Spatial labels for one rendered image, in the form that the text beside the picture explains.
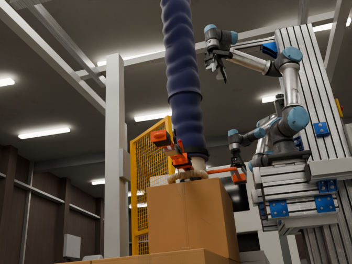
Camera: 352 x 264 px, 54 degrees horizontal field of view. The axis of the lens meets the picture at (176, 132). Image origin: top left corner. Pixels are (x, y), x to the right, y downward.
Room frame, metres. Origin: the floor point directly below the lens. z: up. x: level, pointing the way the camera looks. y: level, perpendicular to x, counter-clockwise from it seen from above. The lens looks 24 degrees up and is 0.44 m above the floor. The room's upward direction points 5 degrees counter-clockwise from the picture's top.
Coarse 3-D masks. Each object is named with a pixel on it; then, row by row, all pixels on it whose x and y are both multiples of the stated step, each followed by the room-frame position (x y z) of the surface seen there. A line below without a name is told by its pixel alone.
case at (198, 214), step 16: (160, 192) 1.81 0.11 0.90; (176, 192) 1.79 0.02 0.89; (192, 192) 1.77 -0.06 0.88; (208, 192) 1.75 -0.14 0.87; (224, 192) 1.91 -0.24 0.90; (160, 208) 1.81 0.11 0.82; (176, 208) 1.79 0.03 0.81; (192, 208) 1.77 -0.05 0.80; (208, 208) 1.75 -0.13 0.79; (224, 208) 1.80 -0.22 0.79; (160, 224) 1.81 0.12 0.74; (176, 224) 1.79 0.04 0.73; (192, 224) 1.77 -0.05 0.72; (208, 224) 1.76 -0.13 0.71; (224, 224) 1.74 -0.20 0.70; (160, 240) 1.81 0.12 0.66; (176, 240) 1.80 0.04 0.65; (192, 240) 1.78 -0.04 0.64; (208, 240) 1.76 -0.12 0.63; (224, 240) 1.74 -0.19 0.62; (224, 256) 1.74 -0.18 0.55
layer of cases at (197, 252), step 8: (128, 256) 1.22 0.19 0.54; (136, 256) 1.21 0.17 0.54; (144, 256) 1.20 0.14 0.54; (152, 256) 1.20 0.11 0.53; (160, 256) 1.19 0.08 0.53; (168, 256) 1.19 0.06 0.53; (176, 256) 1.18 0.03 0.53; (184, 256) 1.17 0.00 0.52; (192, 256) 1.17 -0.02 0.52; (200, 256) 1.16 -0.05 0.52; (208, 256) 1.23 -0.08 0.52; (216, 256) 1.39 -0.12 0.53
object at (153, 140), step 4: (152, 132) 1.44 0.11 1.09; (156, 132) 1.44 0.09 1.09; (164, 132) 1.43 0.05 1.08; (152, 136) 1.44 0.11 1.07; (164, 136) 1.43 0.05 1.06; (168, 136) 1.47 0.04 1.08; (152, 140) 1.44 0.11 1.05; (156, 140) 1.44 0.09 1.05; (160, 140) 1.44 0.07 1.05; (164, 140) 1.44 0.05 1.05; (168, 140) 1.46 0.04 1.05; (156, 144) 1.48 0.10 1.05; (160, 144) 1.48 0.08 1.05; (164, 144) 1.49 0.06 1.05; (168, 144) 1.49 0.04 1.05
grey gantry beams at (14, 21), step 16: (0, 0) 2.53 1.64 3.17; (0, 16) 2.68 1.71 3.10; (16, 16) 2.77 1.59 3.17; (320, 16) 3.27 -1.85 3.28; (336, 16) 3.14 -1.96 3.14; (16, 32) 2.93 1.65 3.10; (32, 32) 3.03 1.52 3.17; (256, 32) 3.45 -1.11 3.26; (272, 32) 3.43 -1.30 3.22; (336, 32) 3.38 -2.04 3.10; (32, 48) 3.21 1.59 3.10; (48, 48) 3.32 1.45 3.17; (336, 48) 3.69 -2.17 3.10; (64, 64) 3.67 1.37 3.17; (128, 64) 3.86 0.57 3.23; (144, 64) 3.88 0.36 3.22; (80, 80) 4.06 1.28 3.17; (96, 96) 4.53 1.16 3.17
